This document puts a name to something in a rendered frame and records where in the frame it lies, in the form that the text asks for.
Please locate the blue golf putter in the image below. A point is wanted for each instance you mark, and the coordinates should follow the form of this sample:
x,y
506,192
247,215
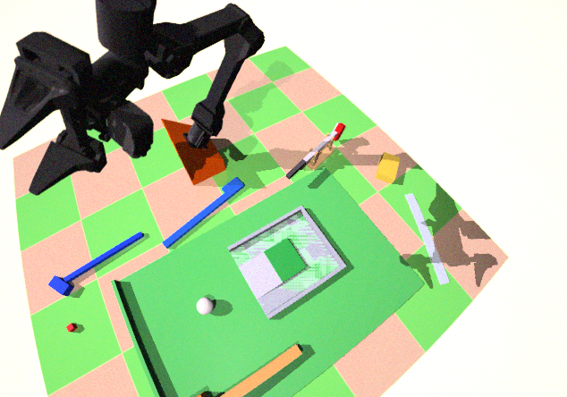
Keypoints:
x,y
62,285

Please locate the white golf ball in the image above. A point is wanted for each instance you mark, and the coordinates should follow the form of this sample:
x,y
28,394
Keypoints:
x,y
205,306

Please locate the yellow block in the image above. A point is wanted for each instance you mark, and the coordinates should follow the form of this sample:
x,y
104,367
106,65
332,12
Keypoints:
x,y
387,168

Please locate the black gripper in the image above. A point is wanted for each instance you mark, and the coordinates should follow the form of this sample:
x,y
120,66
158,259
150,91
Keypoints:
x,y
49,75

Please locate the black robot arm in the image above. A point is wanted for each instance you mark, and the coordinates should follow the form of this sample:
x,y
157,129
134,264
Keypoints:
x,y
134,42

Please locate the large green flat mat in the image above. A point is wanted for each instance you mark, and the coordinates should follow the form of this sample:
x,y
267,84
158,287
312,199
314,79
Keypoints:
x,y
192,353

